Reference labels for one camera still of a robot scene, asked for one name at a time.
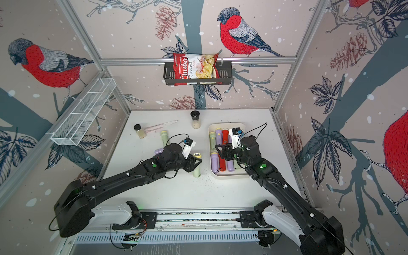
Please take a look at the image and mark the purple flashlight horizontal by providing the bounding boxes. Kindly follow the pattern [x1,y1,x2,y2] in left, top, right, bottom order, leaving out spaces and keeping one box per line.
[154,148,164,155]

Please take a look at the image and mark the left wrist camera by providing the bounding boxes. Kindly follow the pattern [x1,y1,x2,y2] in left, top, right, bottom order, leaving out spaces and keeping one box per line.
[182,138,196,159]

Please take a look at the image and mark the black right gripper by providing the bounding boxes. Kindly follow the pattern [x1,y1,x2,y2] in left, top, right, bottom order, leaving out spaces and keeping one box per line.
[215,142,251,169]

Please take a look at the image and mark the small jar with black lid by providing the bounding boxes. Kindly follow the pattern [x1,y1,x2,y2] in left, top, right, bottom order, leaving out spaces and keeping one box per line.
[133,124,146,139]

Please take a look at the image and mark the black wall basket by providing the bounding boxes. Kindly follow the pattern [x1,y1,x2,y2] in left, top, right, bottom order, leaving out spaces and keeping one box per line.
[163,62,233,86]

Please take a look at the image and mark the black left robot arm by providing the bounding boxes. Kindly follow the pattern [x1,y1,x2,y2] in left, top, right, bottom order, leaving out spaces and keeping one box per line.
[54,143,202,238]

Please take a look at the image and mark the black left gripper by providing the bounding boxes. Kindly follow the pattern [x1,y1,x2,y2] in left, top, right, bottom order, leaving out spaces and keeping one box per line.
[166,152,204,173]

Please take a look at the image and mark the glass grinder with black cap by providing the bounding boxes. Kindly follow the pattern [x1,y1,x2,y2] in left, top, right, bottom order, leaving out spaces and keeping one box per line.
[190,110,201,129]

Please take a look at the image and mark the green flashlight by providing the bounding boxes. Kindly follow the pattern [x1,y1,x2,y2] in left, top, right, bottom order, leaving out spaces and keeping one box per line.
[160,130,169,147]
[209,132,217,152]
[193,153,202,178]

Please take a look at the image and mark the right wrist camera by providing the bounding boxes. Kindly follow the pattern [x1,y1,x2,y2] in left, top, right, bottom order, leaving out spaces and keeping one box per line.
[228,127,242,149]

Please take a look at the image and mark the green flashlight front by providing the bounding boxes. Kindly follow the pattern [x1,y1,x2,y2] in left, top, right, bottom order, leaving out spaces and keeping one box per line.
[193,153,202,178]

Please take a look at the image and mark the red cassava chips bag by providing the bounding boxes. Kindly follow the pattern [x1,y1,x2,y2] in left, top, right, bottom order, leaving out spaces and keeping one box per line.
[173,53,220,80]

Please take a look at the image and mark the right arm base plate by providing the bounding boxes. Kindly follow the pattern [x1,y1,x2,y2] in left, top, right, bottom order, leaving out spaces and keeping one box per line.
[235,210,275,228]

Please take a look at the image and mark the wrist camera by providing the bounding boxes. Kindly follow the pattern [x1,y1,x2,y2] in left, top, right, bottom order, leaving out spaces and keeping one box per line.
[182,138,196,159]
[228,127,242,149]

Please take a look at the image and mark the cream plastic storage tray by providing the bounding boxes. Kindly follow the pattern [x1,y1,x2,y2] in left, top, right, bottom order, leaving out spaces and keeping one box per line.
[208,122,247,180]

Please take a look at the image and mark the purple flashlight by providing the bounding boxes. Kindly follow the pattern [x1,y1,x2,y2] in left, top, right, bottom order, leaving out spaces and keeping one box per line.
[215,128,223,145]
[210,152,220,174]
[227,160,235,172]

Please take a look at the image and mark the white wire mesh basket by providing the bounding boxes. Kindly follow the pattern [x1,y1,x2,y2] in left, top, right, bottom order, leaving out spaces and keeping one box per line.
[51,78,116,146]

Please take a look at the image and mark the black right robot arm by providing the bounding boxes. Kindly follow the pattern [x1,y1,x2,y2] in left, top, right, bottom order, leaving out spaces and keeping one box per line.
[216,136,346,255]

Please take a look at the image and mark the red flashlight white cap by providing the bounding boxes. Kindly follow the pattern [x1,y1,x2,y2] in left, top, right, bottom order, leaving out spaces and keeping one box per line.
[222,129,229,145]

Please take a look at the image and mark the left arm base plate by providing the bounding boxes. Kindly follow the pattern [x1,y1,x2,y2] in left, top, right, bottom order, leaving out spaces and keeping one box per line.
[112,212,158,231]

